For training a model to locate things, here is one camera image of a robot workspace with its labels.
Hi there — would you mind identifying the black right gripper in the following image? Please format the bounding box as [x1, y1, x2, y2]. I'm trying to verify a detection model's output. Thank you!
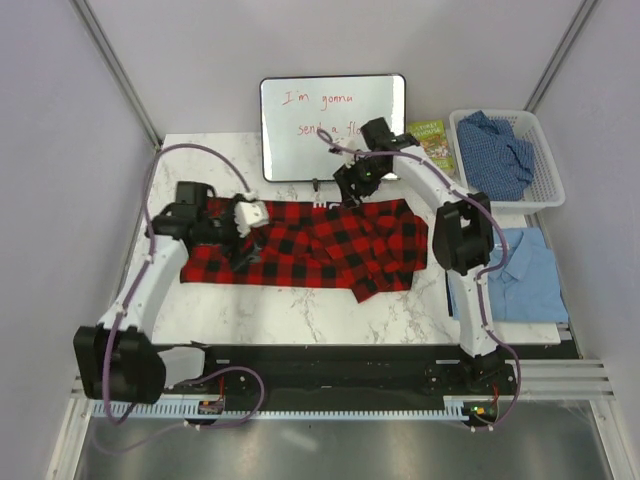
[333, 154, 388, 211]

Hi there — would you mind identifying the whiteboard with red writing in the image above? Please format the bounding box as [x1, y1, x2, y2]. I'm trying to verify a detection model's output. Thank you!
[259, 74, 406, 183]

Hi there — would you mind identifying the white slotted cable duct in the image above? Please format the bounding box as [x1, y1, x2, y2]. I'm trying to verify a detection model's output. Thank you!
[92, 394, 501, 420]

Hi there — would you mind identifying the folded light blue shirt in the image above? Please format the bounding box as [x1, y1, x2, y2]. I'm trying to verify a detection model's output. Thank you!
[446, 227, 570, 324]

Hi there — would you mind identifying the green children's book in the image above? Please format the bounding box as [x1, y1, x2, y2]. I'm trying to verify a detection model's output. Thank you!
[407, 120, 455, 177]

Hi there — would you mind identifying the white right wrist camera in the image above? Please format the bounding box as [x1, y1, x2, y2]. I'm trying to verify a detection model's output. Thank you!
[329, 142, 361, 169]

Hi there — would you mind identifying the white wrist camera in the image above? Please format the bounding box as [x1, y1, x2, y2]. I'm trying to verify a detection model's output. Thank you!
[329, 142, 361, 169]
[233, 200, 270, 238]

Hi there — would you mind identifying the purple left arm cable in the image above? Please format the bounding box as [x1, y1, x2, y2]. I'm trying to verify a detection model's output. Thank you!
[92, 143, 266, 454]

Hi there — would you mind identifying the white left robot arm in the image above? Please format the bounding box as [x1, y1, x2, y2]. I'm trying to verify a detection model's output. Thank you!
[73, 181, 269, 404]

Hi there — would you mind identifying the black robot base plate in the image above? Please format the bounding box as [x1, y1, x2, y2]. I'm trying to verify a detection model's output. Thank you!
[173, 345, 516, 409]

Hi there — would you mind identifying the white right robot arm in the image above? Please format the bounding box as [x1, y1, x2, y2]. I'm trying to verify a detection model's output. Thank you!
[319, 117, 498, 394]

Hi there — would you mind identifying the aluminium frame rail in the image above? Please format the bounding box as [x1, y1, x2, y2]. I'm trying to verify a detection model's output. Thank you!
[70, 0, 162, 150]

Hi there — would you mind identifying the blue checkered shirt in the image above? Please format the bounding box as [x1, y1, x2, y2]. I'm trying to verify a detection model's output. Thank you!
[456, 111, 535, 202]

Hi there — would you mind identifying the red black plaid shirt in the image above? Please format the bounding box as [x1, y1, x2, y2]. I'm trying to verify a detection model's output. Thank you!
[180, 199, 428, 303]

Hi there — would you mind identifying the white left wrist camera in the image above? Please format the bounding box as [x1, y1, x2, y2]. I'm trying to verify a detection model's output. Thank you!
[233, 200, 270, 238]

